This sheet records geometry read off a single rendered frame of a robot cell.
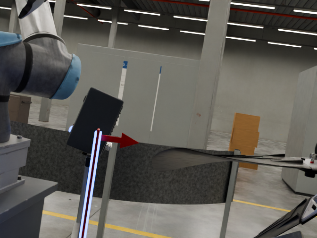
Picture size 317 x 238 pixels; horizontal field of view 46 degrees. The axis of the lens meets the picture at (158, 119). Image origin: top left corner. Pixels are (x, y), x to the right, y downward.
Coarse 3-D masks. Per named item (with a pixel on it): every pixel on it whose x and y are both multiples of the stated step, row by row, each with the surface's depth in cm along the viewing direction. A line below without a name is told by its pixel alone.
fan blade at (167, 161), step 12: (156, 156) 56; (168, 156) 55; (180, 156) 54; (192, 156) 52; (204, 156) 50; (216, 156) 49; (228, 156) 57; (240, 156) 59; (252, 156) 59; (264, 156) 61; (276, 156) 63; (156, 168) 66; (168, 168) 67; (300, 168) 54
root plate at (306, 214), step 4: (312, 200) 71; (308, 204) 70; (312, 204) 69; (316, 204) 67; (308, 208) 69; (316, 208) 65; (304, 212) 68; (308, 212) 67; (312, 212) 64; (316, 212) 64; (304, 216) 67; (308, 216) 65; (304, 220) 65
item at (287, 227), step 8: (304, 200) 72; (296, 208) 73; (304, 208) 69; (288, 216) 72; (296, 216) 67; (272, 224) 76; (280, 224) 71; (288, 224) 68; (296, 224) 66; (264, 232) 74; (272, 232) 70; (280, 232) 68
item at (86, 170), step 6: (90, 156) 107; (84, 168) 107; (84, 174) 107; (84, 180) 107; (84, 186) 107; (84, 192) 107; (84, 198) 108; (78, 210) 107; (78, 216) 107; (78, 222) 108
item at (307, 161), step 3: (306, 159) 64; (309, 159) 64; (306, 162) 61; (309, 162) 61; (315, 162) 61; (309, 165) 58; (312, 165) 58; (315, 165) 58; (312, 168) 56; (315, 168) 56
